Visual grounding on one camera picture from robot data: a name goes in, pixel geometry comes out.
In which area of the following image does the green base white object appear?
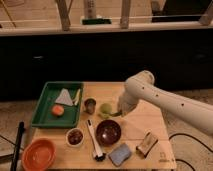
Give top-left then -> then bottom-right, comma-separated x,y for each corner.
81,0 -> 111,25

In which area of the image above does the black cable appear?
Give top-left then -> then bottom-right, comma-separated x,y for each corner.
168,132 -> 213,171

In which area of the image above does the grey triangular cloth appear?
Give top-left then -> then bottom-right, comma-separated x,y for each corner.
55,88 -> 73,106

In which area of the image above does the white bowl with dark food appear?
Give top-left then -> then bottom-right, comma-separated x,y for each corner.
66,128 -> 84,147

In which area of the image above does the light green plastic cup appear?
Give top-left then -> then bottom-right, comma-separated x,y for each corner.
98,103 -> 112,119

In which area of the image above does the dark red bowl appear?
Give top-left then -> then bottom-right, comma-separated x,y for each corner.
95,120 -> 121,146

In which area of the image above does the blue sponge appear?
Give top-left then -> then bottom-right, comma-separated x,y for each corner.
108,143 -> 132,167

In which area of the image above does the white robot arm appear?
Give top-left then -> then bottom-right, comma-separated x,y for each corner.
117,70 -> 213,137

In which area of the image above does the green plastic tray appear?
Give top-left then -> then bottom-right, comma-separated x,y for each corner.
31,81 -> 84,128

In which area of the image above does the brown wooden block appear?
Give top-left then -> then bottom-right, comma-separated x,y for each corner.
136,132 -> 158,158

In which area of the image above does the metal cup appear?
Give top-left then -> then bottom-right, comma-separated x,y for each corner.
84,98 -> 96,114

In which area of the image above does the orange plastic bowl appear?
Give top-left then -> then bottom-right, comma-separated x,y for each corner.
21,138 -> 56,171

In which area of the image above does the orange fruit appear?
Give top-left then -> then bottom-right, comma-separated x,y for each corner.
51,104 -> 64,117

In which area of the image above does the black pole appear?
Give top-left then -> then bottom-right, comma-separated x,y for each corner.
10,121 -> 25,171

